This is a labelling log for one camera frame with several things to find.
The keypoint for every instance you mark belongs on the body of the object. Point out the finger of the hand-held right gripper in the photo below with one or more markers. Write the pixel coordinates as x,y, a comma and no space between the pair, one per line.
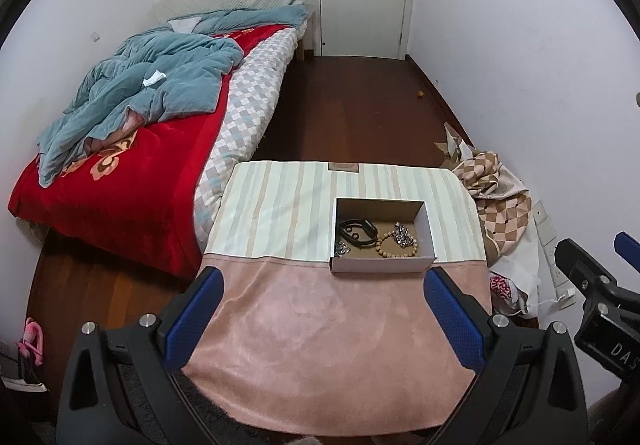
580,267
629,247

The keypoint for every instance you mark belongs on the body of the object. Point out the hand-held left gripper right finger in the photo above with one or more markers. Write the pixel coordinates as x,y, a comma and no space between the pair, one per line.
452,317

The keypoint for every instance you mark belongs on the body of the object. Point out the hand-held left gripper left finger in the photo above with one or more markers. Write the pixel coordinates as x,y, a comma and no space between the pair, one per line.
197,320

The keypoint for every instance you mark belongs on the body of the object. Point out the white cardboard box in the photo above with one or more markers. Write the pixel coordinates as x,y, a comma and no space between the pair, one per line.
380,265

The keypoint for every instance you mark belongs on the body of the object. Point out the black fitness watch band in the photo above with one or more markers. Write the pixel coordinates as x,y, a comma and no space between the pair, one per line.
369,230

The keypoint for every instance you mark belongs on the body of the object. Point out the person's right forearm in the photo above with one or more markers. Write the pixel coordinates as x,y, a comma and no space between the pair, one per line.
612,417

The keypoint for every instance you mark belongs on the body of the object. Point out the white power strip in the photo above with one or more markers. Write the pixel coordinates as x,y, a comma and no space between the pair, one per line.
547,230

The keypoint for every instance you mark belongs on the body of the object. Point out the red and white plastic bag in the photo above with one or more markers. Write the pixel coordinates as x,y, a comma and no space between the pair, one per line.
502,290

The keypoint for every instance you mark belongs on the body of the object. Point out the brown checkered cloth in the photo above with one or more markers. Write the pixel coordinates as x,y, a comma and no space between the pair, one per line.
500,220

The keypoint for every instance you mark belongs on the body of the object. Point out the pink and striped table cloth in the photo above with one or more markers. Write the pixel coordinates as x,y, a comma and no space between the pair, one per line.
310,325

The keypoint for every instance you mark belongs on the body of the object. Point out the bed with red blanket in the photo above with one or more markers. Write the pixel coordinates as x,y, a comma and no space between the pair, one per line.
125,205

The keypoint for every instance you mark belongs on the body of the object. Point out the black and white sneaker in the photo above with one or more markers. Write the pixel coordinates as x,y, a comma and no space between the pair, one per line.
20,375

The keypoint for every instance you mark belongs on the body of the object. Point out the checkered bed sheet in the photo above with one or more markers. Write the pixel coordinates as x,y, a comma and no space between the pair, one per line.
250,95

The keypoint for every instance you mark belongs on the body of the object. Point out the white paper scrap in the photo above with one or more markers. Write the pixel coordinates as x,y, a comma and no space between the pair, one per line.
154,78

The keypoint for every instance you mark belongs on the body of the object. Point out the teal quilt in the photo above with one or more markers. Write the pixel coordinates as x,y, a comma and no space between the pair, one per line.
165,60

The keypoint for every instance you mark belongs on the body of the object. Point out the wooden bed frame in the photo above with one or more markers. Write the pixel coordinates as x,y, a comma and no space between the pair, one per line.
302,47

